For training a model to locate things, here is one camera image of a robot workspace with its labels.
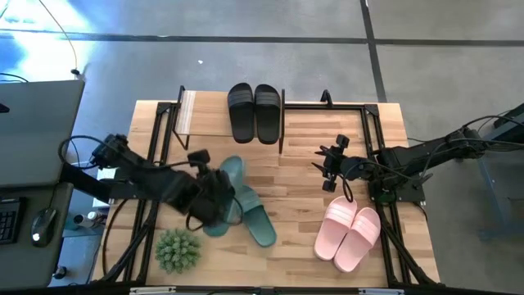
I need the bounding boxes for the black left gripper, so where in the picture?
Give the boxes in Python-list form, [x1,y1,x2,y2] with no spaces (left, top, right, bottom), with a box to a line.
[186,149,237,229]

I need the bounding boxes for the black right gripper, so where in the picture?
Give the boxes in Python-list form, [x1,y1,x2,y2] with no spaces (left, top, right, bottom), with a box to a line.
[310,134,372,193]

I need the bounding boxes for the pink slide sandal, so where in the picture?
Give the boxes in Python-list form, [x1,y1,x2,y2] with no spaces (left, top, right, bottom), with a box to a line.
[314,195,359,262]
[332,206,382,274]

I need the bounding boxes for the wooden shelf black metal legs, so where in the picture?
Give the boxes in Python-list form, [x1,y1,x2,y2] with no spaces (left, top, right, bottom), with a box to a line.
[171,84,287,155]

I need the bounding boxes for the green artificial plant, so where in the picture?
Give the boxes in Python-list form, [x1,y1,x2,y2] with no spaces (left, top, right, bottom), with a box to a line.
[154,227,203,275]

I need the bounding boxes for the white paper sheet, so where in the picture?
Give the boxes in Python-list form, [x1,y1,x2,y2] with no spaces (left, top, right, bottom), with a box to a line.
[91,166,119,209]

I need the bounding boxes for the white bottle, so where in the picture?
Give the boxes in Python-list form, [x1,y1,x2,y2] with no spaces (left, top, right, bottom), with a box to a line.
[73,210,104,229]

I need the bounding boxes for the blue grey metal cart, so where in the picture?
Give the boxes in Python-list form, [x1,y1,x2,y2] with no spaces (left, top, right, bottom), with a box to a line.
[476,102,524,243]

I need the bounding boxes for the black computer mouse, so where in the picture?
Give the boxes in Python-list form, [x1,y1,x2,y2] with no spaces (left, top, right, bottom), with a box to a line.
[30,206,59,248]

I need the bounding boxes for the light grey desk top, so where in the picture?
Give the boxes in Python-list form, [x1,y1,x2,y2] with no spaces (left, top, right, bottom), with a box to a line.
[0,79,86,189]

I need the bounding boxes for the dark grey desk top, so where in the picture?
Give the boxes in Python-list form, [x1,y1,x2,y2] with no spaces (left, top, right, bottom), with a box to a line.
[0,182,75,290]

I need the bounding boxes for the black keyboard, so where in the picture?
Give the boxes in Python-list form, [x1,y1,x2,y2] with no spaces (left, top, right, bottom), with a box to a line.
[0,196,27,246]

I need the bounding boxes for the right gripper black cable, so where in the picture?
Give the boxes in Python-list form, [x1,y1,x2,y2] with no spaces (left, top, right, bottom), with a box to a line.
[341,162,358,204]

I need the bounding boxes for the black aluminium table frame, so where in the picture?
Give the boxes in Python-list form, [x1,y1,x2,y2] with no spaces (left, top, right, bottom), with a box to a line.
[91,88,441,288]

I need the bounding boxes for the silver bracket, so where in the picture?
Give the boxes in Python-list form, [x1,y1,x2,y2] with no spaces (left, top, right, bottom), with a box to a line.
[129,286,178,295]
[358,287,405,295]

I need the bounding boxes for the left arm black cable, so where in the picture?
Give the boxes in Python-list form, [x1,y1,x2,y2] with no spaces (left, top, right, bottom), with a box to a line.
[58,134,108,170]

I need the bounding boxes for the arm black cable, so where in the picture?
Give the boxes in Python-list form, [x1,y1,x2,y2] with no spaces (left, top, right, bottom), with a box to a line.
[420,113,524,175]
[58,134,108,170]

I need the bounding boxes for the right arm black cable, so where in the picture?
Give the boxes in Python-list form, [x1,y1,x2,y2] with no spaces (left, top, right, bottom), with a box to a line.
[420,113,524,175]

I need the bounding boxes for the thin floor cable with plug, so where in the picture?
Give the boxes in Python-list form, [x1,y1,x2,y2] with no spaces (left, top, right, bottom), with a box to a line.
[37,0,82,79]

